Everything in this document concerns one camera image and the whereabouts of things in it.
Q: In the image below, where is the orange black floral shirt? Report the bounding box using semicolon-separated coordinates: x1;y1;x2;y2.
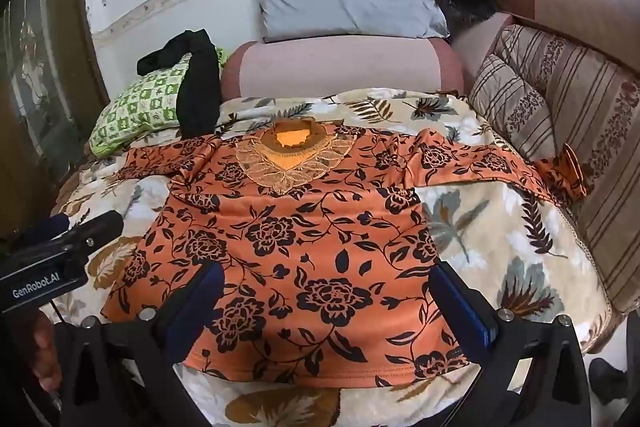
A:
103;119;585;388

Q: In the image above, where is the person's left hand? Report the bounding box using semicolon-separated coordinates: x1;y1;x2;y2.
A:
30;311;62;392

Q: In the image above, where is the green white patterned pillow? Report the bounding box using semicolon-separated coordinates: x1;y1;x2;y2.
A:
88;47;226;158

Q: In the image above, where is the wooden glass-panel wardrobe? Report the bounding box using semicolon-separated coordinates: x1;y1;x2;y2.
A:
1;0;108;235

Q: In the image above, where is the black garment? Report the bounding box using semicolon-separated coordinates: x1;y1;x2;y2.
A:
137;29;222;140

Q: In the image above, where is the pink bolster cushion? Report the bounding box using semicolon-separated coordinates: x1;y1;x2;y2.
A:
221;36;464;101

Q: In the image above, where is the small striped brown cushion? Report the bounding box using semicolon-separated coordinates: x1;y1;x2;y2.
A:
469;54;558;160

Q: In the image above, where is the striped brown floral cushion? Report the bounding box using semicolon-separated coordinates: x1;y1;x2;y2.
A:
496;24;639;313

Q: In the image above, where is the pink beige large cushion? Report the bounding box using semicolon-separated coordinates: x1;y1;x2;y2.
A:
451;0;640;93

